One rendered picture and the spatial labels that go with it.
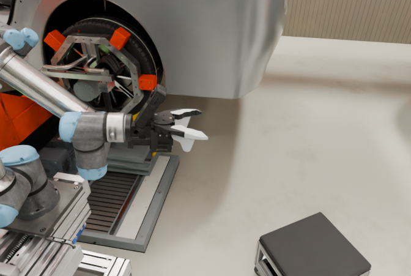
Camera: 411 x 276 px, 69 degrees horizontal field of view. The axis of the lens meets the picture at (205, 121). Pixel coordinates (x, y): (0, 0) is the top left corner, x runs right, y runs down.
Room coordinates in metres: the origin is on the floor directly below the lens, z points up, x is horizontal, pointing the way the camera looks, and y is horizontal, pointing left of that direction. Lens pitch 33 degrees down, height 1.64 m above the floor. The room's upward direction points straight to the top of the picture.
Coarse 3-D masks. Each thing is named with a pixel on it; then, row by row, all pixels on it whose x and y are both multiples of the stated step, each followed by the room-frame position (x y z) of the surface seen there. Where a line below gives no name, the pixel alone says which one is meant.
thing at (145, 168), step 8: (152, 152) 1.83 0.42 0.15; (160, 152) 1.89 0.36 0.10; (112, 160) 1.73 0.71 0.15; (120, 160) 1.72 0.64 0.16; (144, 160) 1.71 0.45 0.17; (152, 160) 1.72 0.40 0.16; (112, 168) 1.68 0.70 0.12; (120, 168) 1.67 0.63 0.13; (128, 168) 1.66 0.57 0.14; (136, 168) 1.64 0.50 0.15; (144, 168) 1.63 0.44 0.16; (152, 168) 1.70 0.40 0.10
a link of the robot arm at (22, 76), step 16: (0, 48) 0.71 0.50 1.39; (0, 64) 0.69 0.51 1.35; (16, 64) 0.71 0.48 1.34; (16, 80) 0.69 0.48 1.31; (32, 80) 0.71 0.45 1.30; (48, 80) 0.73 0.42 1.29; (32, 96) 0.70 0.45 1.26; (48, 96) 0.70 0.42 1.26; (64, 96) 0.72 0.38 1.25; (64, 112) 0.70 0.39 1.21
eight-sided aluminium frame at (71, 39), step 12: (72, 36) 1.66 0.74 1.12; (84, 36) 1.66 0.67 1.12; (96, 36) 1.66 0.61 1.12; (108, 36) 1.67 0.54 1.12; (60, 48) 1.69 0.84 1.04; (108, 48) 1.63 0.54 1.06; (60, 60) 1.70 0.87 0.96; (120, 60) 1.62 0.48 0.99; (132, 60) 1.65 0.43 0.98; (132, 72) 1.61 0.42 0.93; (60, 84) 1.70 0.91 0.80; (132, 84) 1.61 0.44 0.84; (96, 108) 1.71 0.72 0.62; (132, 108) 1.62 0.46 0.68
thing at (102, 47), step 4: (100, 44) 1.86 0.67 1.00; (100, 48) 1.86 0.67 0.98; (104, 48) 1.85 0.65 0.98; (100, 52) 1.86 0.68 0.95; (104, 52) 1.85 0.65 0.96; (116, 56) 1.84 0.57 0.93; (120, 64) 1.84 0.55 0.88; (124, 68) 1.83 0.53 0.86; (128, 68) 1.83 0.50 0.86; (124, 72) 1.83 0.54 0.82; (128, 72) 1.83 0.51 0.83; (120, 80) 1.84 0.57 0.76; (124, 80) 1.83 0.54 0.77; (128, 80) 1.83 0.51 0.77; (124, 84) 1.84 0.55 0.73; (128, 84) 1.83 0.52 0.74; (116, 88) 1.85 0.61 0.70
